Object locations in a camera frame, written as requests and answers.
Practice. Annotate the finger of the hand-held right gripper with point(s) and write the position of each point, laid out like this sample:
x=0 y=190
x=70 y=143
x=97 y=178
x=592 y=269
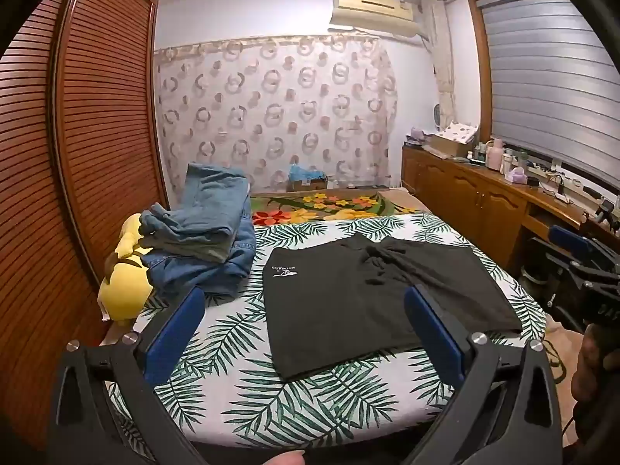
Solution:
x=571 y=240

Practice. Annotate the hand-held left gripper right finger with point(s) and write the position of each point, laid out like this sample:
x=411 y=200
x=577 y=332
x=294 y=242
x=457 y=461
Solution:
x=436 y=329

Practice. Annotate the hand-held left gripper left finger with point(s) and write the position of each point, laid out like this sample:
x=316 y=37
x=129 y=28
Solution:
x=177 y=334

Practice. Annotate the black pants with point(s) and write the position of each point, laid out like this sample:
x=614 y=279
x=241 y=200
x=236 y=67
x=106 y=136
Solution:
x=368 y=300

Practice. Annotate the person's right hand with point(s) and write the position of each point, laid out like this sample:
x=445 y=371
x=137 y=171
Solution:
x=588 y=368

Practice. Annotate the person's left hand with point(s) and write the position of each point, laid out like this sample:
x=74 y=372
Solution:
x=288 y=458

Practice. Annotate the black chair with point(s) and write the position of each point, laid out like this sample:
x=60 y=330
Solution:
x=552 y=276

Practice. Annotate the grey trash bin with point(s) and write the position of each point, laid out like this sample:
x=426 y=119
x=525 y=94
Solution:
x=533 y=281

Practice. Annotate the palm leaf bed sheet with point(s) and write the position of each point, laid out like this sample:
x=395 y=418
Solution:
x=232 y=348

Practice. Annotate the white power strip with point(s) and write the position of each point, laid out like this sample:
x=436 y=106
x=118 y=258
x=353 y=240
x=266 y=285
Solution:
x=557 y=179

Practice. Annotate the dark blue denim jeans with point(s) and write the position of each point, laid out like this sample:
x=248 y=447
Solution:
x=208 y=276

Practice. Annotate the yellow garment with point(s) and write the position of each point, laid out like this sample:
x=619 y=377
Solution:
x=126 y=290

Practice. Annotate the purple tissue pack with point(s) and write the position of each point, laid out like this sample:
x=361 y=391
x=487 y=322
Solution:
x=516 y=175

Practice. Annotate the white bottle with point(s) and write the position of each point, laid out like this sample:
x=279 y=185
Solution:
x=507 y=163

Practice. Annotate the pink thermos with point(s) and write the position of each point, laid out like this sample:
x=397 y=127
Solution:
x=495 y=155

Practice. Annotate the wooden cabinet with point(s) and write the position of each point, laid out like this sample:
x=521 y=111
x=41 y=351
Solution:
x=465 y=198

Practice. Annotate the folded light blue jeans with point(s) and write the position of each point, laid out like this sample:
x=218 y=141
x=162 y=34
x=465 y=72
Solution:
x=208 y=213

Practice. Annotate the spotted cardboard box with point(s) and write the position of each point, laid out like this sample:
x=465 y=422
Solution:
x=455 y=138

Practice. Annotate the grey window blind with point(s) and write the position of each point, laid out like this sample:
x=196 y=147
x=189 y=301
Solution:
x=547 y=82

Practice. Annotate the floral blanket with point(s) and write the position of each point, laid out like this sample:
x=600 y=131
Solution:
x=319 y=206

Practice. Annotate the small white fan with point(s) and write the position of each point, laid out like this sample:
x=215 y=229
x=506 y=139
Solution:
x=440 y=116

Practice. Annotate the purple pouch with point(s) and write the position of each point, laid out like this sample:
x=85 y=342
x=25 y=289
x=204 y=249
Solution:
x=417 y=134

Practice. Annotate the cardboard box with blue cloth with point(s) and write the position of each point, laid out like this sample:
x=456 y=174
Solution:
x=305 y=179

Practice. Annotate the wooden louvered wardrobe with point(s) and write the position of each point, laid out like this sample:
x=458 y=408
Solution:
x=72 y=155

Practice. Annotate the beige tied curtain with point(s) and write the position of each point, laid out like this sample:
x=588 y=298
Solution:
x=443 y=58

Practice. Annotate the circle patterned sheer curtain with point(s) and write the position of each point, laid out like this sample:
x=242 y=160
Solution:
x=271 y=116

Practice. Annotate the beige air conditioner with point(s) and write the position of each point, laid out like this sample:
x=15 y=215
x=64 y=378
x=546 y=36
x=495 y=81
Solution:
x=373 y=9

